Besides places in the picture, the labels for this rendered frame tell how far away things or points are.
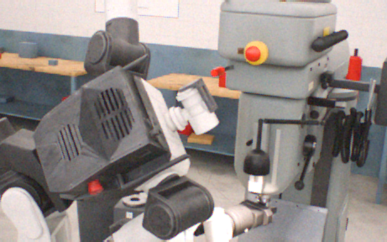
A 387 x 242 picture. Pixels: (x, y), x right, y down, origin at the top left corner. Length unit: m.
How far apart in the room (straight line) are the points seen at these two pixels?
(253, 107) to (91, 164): 0.57
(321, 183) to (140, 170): 0.97
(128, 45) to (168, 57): 5.06
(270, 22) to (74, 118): 0.54
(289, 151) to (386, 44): 4.28
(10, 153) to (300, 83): 0.78
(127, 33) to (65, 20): 5.84
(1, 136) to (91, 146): 0.31
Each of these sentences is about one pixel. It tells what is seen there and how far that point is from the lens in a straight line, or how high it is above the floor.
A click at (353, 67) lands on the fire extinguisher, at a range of 5.65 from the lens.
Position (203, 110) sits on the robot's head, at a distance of 1.28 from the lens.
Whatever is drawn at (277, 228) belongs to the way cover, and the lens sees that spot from 2.08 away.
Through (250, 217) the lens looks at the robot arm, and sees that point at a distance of 1.60.
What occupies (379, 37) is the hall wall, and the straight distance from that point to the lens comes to 5.75.
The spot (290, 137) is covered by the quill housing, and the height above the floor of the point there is 1.51.
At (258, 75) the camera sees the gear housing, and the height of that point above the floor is 1.69.
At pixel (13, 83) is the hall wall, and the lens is 7.92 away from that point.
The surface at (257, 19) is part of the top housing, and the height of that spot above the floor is 1.84.
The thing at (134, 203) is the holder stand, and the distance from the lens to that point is 1.86.
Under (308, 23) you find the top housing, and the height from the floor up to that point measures 1.84.
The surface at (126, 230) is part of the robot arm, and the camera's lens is 1.36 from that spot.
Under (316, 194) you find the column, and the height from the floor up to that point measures 1.17.
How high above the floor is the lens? 1.92
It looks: 15 degrees down
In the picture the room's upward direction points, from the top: 3 degrees clockwise
